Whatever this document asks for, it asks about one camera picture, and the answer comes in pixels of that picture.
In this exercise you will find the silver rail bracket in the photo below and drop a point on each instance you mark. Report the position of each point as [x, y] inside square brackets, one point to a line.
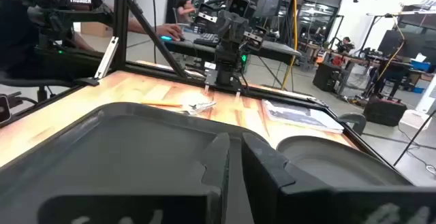
[107, 57]

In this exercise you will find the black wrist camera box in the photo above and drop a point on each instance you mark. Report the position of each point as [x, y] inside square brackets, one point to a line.
[238, 5]

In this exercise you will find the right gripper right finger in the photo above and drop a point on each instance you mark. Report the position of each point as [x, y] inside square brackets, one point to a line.
[340, 205]

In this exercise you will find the cardboard box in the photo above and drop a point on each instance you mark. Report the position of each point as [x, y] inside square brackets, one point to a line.
[95, 29]

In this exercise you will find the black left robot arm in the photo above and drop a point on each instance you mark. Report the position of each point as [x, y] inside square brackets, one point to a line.
[226, 67]

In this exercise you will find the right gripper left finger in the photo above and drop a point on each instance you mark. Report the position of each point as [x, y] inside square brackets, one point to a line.
[136, 207]

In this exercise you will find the black keyboard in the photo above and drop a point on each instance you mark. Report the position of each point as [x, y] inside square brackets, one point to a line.
[207, 40]

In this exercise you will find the white box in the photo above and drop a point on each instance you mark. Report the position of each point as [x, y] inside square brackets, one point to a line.
[413, 119]

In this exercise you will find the silver metal fork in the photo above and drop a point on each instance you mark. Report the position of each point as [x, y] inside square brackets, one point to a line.
[201, 107]

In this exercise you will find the black equipment case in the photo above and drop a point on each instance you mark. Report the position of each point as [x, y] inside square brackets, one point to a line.
[385, 111]

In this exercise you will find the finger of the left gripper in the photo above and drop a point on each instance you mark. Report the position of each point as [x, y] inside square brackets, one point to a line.
[255, 36]
[207, 15]

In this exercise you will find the person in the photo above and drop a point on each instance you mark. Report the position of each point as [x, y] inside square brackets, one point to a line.
[20, 30]
[185, 9]
[345, 44]

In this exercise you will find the black desk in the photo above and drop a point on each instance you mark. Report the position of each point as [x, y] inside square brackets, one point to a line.
[269, 50]

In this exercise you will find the computer mouse with blue light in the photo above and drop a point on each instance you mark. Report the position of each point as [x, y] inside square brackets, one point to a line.
[167, 38]

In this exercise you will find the black aluminium table frame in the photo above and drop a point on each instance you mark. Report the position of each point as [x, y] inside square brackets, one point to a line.
[121, 23]

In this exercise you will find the dark grey round plate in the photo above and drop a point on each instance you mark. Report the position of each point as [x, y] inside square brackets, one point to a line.
[334, 166]

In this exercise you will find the person's hand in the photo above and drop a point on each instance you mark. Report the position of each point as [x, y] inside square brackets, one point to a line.
[170, 31]

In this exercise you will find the stack of printed papers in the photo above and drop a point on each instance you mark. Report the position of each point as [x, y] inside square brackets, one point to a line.
[299, 115]

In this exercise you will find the dark grey plastic tray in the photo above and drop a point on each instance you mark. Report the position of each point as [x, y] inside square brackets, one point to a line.
[119, 149]

